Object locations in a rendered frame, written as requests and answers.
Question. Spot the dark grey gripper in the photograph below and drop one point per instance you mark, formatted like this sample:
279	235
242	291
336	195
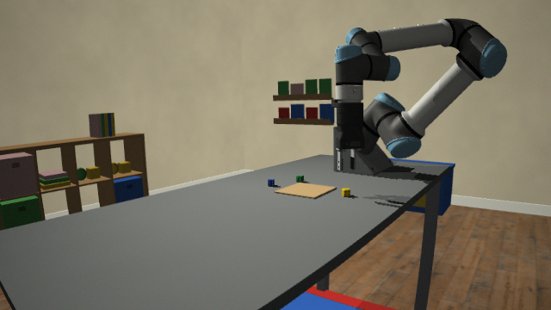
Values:
349	122

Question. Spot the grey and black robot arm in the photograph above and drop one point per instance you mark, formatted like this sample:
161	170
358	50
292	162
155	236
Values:
480	54

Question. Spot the tan flat mat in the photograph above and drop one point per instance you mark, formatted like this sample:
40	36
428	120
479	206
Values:
305	190

